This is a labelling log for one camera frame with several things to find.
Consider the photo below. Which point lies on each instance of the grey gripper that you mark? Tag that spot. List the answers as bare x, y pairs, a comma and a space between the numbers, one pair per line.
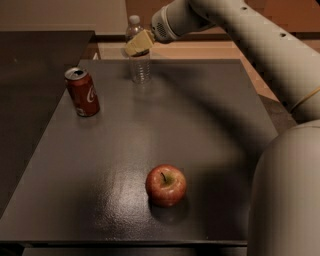
160, 28

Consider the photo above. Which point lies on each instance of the clear plastic water bottle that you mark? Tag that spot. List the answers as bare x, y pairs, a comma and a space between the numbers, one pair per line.
140, 62

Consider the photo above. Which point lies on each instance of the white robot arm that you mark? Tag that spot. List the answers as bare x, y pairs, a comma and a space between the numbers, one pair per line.
284, 216

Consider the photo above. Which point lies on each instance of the red coca-cola can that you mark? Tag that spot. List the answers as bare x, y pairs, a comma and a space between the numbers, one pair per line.
82, 91

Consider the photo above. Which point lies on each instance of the red apple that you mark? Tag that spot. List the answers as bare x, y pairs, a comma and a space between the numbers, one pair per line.
165, 185

